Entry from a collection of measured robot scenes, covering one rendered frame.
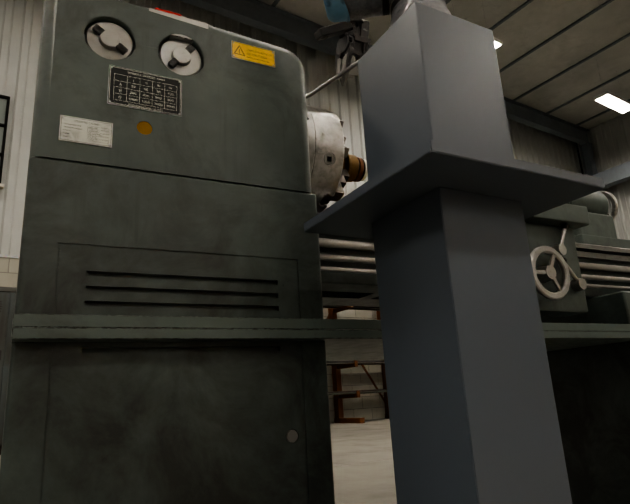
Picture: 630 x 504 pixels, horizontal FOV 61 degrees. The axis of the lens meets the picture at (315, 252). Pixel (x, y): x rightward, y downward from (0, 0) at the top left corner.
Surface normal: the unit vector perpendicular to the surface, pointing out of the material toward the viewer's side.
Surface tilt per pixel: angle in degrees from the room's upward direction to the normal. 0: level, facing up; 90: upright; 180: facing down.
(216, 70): 90
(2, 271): 90
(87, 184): 90
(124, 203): 90
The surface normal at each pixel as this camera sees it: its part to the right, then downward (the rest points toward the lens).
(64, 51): 0.45, -0.26
